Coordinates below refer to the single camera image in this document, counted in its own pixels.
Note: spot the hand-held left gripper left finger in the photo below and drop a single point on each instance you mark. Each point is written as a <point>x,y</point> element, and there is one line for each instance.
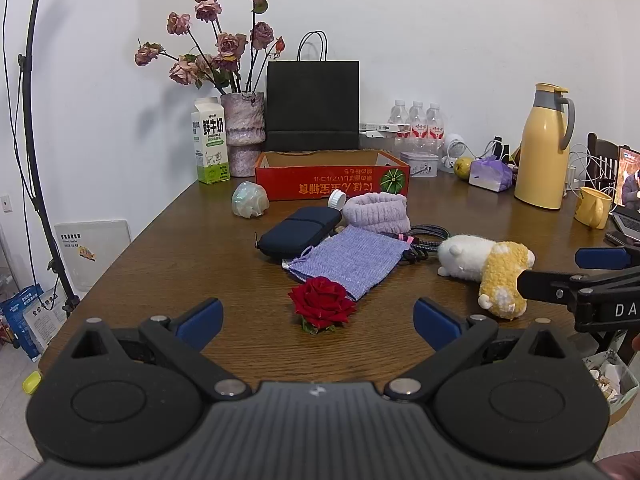
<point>202,322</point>

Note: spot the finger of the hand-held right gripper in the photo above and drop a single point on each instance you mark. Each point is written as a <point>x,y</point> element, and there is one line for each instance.
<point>547,285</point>
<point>602,258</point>

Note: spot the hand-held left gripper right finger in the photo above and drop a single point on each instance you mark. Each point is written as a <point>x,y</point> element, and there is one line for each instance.
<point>435,322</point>

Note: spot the white and yellow plush toy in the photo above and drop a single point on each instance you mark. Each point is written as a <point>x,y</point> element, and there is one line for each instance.
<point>505,270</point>

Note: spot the purple woven pouch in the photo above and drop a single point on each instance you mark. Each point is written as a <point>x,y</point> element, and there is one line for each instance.
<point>350,260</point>

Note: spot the red rose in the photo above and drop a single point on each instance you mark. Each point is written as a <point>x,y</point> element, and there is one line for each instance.
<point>322,300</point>

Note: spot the purple knit headband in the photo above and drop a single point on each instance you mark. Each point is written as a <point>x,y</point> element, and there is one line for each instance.
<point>375,212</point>

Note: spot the navy zip case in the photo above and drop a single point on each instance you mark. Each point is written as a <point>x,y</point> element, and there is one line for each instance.
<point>300,232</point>

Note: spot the white ribbed bottle cap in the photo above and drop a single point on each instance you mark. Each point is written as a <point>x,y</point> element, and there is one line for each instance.
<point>337,200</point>

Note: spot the red cardboard box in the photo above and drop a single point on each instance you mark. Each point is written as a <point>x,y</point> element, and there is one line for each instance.
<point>310,185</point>

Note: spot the yellow mug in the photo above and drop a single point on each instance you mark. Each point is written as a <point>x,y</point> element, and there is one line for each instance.
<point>592,207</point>

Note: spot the open box of paper scraps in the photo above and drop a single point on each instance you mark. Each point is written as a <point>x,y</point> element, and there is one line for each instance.
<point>612,380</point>

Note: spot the open laptop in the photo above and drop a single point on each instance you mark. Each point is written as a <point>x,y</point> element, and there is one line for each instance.
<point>629,180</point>

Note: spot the dark wooden chair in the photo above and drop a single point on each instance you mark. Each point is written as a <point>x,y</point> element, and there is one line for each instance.
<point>600,157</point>

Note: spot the yellow thermos jug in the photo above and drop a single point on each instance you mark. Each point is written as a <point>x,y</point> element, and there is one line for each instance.
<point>540,160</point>

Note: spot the purple tissue pack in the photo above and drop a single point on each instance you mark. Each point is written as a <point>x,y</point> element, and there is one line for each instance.
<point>490,175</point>

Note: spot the white board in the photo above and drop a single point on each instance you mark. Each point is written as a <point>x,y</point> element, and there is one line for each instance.
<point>95,250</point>

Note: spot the crumpled iridescent plastic bag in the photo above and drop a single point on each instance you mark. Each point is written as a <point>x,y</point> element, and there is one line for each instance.
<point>250,200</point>

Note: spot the green apple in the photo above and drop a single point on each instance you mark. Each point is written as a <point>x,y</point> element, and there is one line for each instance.
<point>463,167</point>

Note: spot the black charger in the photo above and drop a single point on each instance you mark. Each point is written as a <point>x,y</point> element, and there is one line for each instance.
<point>497,147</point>

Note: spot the pale floral tin box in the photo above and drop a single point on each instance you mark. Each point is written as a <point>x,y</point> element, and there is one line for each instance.
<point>420,165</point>

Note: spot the small white fan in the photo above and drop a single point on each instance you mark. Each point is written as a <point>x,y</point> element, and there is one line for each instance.
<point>454,144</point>

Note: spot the blue printed bags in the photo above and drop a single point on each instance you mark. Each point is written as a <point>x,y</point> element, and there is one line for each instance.
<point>27,320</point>

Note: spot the white and green milk carton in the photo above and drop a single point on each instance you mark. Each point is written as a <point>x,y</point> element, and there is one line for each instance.
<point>210,145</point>

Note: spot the yellow-green plastic item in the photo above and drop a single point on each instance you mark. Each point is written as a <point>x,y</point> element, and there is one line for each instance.
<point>31,382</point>

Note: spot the mottled pink vase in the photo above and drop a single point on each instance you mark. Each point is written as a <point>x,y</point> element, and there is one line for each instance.
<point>242,135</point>

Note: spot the flat white carton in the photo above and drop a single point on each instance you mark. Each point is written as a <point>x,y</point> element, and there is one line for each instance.
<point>380,129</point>

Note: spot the black paper bag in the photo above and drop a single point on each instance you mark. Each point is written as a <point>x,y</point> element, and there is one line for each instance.
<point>312,100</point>

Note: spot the black lamp stand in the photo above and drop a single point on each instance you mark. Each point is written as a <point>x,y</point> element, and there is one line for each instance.
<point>31,110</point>

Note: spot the dried pink rose bouquet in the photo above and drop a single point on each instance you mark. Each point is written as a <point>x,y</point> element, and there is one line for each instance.
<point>227,45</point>

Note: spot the wall socket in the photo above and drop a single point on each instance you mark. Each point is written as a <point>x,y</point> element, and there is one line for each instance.
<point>5,203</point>

